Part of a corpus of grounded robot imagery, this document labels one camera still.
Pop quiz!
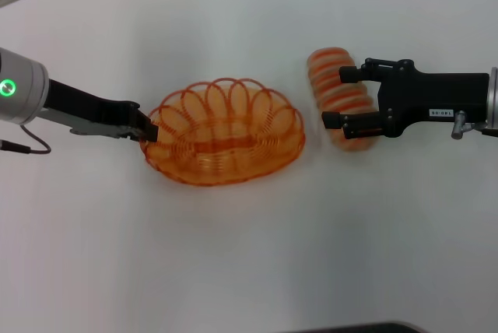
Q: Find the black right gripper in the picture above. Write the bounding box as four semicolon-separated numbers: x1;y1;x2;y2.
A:
321;57;490;141

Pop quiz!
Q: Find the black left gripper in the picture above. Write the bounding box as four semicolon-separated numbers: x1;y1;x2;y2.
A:
38;78;160;143

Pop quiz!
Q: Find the orange striped bread roll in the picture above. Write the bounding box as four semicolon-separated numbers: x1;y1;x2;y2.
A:
306;47;381;153

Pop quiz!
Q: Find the orange wire basket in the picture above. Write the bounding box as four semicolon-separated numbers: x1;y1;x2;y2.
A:
142;77;307;187

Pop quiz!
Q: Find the dark rounded robot base edge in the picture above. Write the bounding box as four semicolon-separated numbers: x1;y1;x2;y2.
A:
283;321;421;333

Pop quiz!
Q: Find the silver elbow connector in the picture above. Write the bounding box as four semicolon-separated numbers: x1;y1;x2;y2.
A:
451;110;489;139

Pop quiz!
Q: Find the black cable with plug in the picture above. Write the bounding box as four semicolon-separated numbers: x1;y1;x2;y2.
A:
0;124;52;154

